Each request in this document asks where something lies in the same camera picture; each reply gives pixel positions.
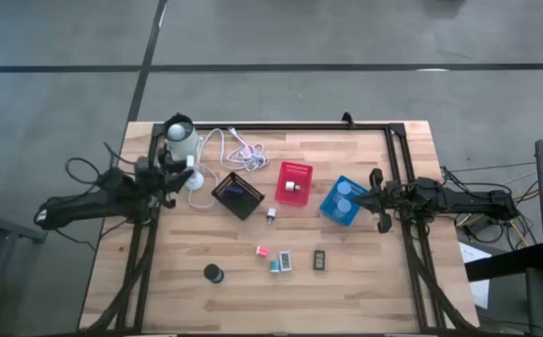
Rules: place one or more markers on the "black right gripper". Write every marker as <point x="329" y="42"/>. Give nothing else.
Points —
<point x="398" y="194"/>

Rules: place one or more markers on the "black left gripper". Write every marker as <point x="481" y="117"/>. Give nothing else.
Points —
<point x="157" y="173"/>

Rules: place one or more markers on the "blue capped hourglass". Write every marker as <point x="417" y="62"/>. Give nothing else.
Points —
<point x="344" y="188"/>
<point x="344" y="206"/>

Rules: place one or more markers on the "blue mesh plastic basket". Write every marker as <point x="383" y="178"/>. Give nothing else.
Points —
<point x="330" y="208"/>

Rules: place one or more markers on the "dark blue mini stapler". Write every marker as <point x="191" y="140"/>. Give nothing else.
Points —
<point x="234" y="190"/>

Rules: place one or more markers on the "black round cap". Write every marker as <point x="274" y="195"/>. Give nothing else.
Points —
<point x="213" y="271"/>

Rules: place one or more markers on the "white digital clock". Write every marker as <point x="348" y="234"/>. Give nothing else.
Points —
<point x="285" y="261"/>

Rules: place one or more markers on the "pink white charger cube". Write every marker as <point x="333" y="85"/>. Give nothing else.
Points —
<point x="262" y="252"/>

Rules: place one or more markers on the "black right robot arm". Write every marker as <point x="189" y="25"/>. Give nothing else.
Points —
<point x="477" y="201"/>

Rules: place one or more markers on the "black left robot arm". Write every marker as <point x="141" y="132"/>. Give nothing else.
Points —
<point x="89" y="203"/>

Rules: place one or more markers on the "white cylinder appliance black rim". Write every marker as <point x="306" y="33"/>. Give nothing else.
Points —
<point x="185" y="145"/>

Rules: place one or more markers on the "black mesh plastic basket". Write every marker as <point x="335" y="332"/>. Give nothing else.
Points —
<point x="248" y="206"/>

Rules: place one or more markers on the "black digital clock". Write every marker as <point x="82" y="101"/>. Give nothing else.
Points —
<point x="319" y="260"/>

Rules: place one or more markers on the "black clamp hook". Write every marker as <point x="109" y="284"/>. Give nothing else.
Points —
<point x="347" y="121"/>

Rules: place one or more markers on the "red mesh plastic basket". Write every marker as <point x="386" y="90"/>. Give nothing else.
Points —
<point x="283" y="199"/>

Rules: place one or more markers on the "white paper sheet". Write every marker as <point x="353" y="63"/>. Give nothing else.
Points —
<point x="479" y="290"/>

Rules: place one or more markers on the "black desk foot bar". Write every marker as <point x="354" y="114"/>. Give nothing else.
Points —
<point x="505" y="264"/>

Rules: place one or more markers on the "black aluminium table frame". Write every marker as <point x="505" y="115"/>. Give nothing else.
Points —
<point x="276" y="126"/>

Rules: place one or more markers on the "grey metal furniture frame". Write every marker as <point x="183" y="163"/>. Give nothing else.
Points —
<point x="0" y="231"/>

